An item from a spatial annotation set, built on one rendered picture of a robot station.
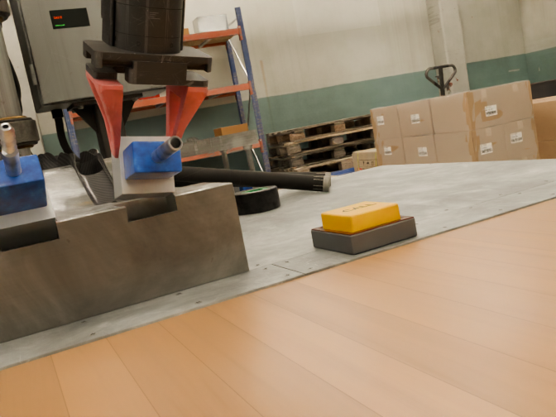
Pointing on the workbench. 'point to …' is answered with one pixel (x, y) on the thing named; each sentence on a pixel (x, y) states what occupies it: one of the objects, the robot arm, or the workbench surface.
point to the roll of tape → (257, 200)
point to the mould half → (117, 255)
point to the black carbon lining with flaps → (93, 170)
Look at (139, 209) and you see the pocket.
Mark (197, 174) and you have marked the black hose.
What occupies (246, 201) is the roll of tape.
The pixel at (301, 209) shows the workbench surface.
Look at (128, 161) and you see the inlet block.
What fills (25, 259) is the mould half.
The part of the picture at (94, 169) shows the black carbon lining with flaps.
